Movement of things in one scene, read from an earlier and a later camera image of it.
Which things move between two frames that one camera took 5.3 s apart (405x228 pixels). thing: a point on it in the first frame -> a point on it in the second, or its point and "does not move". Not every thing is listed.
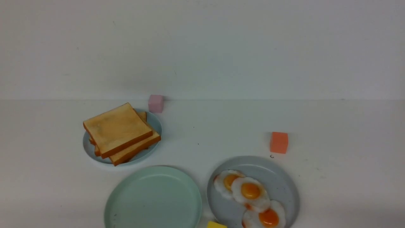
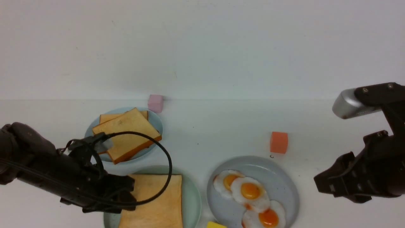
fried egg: [223, 180] does not move
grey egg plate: [280, 183] does not move
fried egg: [252, 194] does not move
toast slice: [114, 129] -> [166, 212]
